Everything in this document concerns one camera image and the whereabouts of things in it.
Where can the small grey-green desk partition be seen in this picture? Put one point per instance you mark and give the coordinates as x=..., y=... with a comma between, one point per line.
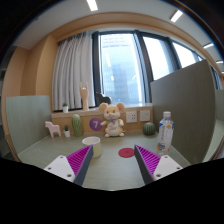
x=28, y=121

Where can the white pleated curtain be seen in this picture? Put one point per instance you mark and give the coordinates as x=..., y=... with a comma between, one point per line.
x=71, y=73

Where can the large grey-green desk partition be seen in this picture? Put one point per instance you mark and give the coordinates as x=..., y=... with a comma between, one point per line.
x=188, y=110

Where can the black horse figure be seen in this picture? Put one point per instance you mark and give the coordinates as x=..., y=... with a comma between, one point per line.
x=101, y=99

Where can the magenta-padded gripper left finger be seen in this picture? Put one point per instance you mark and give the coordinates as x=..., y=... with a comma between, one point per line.
x=60, y=166

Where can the flat round red coaster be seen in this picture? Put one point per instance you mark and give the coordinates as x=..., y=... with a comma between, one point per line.
x=126, y=152

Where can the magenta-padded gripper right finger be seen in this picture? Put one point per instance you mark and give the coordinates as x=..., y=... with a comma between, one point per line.
x=165, y=165

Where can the white wall socket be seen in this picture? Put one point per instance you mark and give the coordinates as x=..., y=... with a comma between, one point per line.
x=131, y=117
x=145, y=115

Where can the tall green cactus ornament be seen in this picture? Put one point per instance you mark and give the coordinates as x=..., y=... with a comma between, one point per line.
x=77, y=125

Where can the round purple number sign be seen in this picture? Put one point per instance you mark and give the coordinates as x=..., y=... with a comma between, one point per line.
x=95, y=124

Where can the round green cactus ornament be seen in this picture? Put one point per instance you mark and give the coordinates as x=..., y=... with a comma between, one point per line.
x=149, y=129

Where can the beige plush mouse toy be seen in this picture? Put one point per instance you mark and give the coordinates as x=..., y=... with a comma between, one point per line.
x=113, y=125

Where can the pink wooden horse figure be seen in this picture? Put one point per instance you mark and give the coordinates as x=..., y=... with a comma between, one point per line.
x=53, y=128

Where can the clear plastic water bottle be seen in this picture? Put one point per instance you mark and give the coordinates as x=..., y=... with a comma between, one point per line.
x=165, y=135

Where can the small plant in white pot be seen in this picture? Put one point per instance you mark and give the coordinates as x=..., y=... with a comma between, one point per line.
x=65, y=108
x=67, y=133

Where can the wooden hand model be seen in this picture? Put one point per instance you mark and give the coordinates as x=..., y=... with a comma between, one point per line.
x=85, y=98

